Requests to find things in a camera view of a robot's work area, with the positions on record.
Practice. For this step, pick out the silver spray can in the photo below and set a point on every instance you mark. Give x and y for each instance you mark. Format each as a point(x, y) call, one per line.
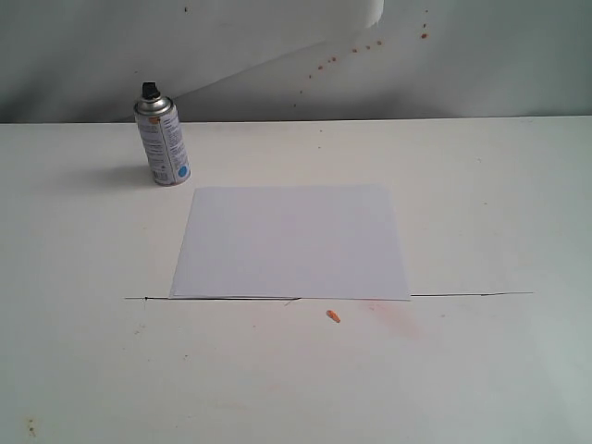
point(157, 119)

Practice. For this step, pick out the white paper sheet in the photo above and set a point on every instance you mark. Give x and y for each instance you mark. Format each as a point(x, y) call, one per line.
point(291, 242)

